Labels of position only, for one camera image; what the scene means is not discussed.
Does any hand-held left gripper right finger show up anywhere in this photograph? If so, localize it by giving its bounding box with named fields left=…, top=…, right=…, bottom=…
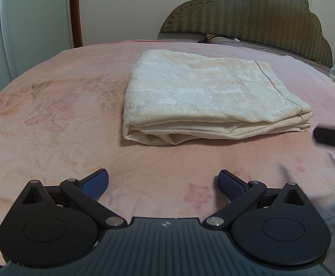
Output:
left=203, top=170, right=307, bottom=232

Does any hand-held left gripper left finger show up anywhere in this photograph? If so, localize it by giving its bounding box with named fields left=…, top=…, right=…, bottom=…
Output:
left=21, top=168, right=128, bottom=232

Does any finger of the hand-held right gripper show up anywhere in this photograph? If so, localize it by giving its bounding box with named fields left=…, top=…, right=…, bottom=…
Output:
left=312, top=126, right=335, bottom=155

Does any cream white blanket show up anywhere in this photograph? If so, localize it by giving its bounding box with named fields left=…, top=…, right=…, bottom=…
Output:
left=122, top=49, right=312, bottom=146

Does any pink floral bed blanket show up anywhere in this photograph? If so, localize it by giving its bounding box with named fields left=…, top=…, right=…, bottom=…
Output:
left=0, top=40, right=335, bottom=268

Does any brown patterned cloth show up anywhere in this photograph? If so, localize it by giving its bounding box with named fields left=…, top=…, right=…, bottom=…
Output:
left=198, top=34, right=223, bottom=44

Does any olive green padded headboard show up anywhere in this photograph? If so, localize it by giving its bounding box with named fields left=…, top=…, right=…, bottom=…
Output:
left=159, top=0, right=333, bottom=67

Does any white wardrobe with flower prints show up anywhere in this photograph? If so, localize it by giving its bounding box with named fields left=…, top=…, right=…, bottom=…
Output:
left=0, top=0, right=74, bottom=98

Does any brown wooden frame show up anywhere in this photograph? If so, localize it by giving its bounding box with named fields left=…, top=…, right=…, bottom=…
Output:
left=69, top=0, right=84, bottom=48

